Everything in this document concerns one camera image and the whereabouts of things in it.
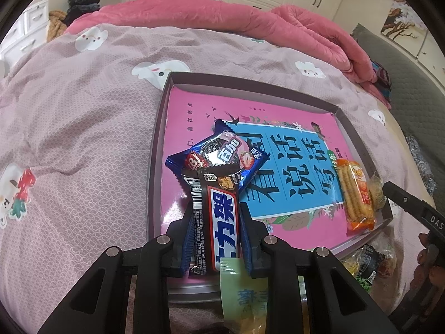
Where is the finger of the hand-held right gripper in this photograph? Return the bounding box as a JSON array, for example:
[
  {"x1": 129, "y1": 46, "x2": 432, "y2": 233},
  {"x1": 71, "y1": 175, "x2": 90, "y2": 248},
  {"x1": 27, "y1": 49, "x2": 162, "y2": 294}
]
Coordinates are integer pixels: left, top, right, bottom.
[{"x1": 382, "y1": 180, "x2": 439, "y2": 223}]

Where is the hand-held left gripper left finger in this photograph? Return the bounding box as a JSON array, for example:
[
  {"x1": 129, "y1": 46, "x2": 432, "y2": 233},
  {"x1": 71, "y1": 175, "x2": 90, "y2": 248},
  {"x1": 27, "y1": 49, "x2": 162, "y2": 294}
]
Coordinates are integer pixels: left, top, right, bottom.
[{"x1": 36, "y1": 209, "x2": 197, "y2": 334}]

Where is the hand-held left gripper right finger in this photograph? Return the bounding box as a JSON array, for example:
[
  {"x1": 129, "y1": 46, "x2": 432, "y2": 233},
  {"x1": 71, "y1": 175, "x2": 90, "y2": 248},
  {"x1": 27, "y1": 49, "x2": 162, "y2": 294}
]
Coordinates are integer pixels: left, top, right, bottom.
[{"x1": 240, "y1": 203, "x2": 400, "y2": 334}]

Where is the pale green bun packet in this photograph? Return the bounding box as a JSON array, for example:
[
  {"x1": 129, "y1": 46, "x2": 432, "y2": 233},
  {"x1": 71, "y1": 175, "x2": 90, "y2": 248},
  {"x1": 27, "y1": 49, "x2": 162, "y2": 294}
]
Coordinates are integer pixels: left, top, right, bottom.
[{"x1": 218, "y1": 257, "x2": 277, "y2": 334}]

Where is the brown and blue chocolate bar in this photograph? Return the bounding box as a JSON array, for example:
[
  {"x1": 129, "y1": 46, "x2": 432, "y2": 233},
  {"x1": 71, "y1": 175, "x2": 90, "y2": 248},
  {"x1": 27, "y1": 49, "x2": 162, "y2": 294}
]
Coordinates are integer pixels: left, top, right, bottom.
[{"x1": 184, "y1": 149, "x2": 244, "y2": 277}]

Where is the orange biscuit packet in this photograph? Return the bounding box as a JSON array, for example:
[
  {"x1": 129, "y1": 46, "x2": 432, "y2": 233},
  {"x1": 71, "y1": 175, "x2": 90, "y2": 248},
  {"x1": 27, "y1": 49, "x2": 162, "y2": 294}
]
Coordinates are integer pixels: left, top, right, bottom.
[{"x1": 334, "y1": 158, "x2": 378, "y2": 233}]

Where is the clear red candy packet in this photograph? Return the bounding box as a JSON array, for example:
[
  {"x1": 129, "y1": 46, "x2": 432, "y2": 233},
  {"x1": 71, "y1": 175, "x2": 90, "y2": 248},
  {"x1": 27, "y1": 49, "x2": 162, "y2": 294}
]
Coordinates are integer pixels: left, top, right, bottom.
[{"x1": 377, "y1": 250, "x2": 397, "y2": 279}]

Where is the grey cardboard box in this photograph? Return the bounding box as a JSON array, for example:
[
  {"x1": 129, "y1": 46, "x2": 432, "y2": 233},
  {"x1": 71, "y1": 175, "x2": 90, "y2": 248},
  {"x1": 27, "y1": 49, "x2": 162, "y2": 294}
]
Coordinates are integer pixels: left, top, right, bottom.
[{"x1": 148, "y1": 71, "x2": 393, "y2": 303}]

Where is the black green pea packet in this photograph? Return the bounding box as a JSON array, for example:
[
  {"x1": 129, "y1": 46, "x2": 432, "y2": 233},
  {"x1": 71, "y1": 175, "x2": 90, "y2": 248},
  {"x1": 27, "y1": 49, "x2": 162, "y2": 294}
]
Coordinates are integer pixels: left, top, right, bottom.
[{"x1": 355, "y1": 245, "x2": 386, "y2": 286}]

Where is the blue cookie packet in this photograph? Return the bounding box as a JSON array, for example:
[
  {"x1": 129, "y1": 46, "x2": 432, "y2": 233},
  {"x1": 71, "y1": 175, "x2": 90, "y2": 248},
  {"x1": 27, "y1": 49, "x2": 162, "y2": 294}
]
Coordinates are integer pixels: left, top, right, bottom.
[{"x1": 165, "y1": 118, "x2": 272, "y2": 199}]

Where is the person's right hand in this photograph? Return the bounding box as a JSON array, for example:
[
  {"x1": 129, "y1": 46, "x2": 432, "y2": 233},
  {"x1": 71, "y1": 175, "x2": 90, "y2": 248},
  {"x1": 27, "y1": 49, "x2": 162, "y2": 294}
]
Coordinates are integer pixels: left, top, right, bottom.
[{"x1": 417, "y1": 231, "x2": 433, "y2": 285}]

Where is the dark patterned cloth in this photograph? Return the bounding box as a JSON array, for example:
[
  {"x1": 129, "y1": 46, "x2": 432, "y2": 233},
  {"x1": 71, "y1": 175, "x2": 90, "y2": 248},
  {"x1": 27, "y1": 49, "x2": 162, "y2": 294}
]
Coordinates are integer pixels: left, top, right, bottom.
[{"x1": 405, "y1": 135, "x2": 437, "y2": 195}]

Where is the grey padded headboard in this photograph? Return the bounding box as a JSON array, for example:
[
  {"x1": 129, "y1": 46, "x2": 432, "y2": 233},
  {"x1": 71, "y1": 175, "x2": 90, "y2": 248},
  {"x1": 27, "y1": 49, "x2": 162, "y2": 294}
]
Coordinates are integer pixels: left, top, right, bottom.
[{"x1": 351, "y1": 24, "x2": 445, "y2": 181}]

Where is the colourful clothes pile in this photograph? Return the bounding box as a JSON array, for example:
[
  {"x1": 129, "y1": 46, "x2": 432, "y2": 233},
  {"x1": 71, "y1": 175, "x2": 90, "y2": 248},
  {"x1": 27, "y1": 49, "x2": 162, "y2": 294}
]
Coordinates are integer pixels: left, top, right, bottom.
[{"x1": 370, "y1": 61, "x2": 393, "y2": 110}]

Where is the pink book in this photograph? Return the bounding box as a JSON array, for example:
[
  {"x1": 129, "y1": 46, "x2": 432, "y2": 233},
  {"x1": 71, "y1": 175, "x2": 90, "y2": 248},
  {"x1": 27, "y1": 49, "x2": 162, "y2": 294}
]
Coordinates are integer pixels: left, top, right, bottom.
[{"x1": 160, "y1": 89, "x2": 369, "y2": 247}]

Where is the purple printed bed sheet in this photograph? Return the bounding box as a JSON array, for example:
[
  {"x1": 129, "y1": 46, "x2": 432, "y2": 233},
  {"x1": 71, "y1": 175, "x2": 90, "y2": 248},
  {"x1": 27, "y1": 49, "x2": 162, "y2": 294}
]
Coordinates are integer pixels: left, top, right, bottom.
[{"x1": 0, "y1": 23, "x2": 439, "y2": 334}]

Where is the pink quilt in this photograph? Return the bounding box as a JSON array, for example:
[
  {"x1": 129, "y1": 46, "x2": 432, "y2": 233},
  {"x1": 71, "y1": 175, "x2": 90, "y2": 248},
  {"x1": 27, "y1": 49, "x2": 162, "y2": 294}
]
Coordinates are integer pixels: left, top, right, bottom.
[{"x1": 64, "y1": 0, "x2": 386, "y2": 101}]

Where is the brown cloth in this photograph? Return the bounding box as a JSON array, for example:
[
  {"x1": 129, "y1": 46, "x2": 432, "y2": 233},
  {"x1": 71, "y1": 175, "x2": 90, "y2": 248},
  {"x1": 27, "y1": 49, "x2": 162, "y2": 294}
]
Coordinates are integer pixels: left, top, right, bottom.
[{"x1": 47, "y1": 10, "x2": 68, "y2": 40}]

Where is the dark clothes pile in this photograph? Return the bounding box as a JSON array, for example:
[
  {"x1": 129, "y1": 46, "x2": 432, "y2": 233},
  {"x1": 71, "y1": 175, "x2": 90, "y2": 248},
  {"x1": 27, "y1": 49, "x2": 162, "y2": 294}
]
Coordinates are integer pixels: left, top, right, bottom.
[{"x1": 66, "y1": 0, "x2": 100, "y2": 25}]

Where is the white drawer chest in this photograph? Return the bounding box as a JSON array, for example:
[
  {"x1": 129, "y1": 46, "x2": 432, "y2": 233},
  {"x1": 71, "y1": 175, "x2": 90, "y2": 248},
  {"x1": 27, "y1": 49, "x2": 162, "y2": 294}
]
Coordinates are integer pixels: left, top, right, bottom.
[{"x1": 0, "y1": 3, "x2": 49, "y2": 63}]

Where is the flower wall painting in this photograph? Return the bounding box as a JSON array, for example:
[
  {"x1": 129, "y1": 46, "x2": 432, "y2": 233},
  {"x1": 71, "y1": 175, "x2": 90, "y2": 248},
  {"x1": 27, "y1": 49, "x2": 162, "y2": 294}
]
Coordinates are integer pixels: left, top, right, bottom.
[{"x1": 380, "y1": 0, "x2": 445, "y2": 73}]

